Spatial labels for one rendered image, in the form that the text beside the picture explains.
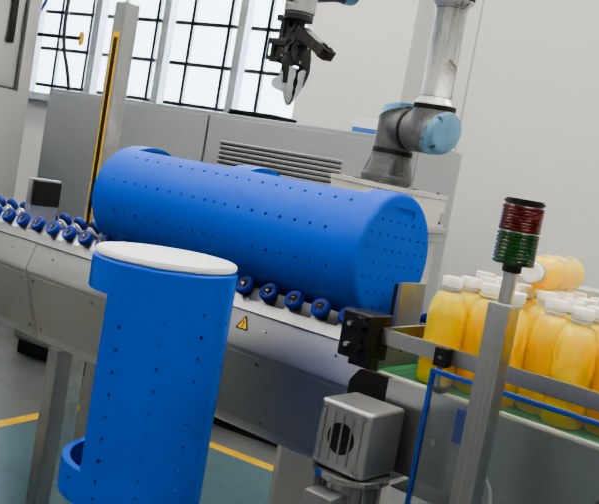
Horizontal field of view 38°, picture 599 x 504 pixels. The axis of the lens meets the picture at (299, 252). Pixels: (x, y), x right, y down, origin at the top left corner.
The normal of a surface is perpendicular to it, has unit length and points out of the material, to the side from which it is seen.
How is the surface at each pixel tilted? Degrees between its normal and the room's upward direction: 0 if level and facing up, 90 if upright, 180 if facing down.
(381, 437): 90
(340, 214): 57
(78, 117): 90
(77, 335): 109
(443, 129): 99
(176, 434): 93
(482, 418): 90
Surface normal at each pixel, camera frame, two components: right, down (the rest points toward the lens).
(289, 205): -0.45, -0.53
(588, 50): -0.50, -0.01
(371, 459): 0.76, 0.19
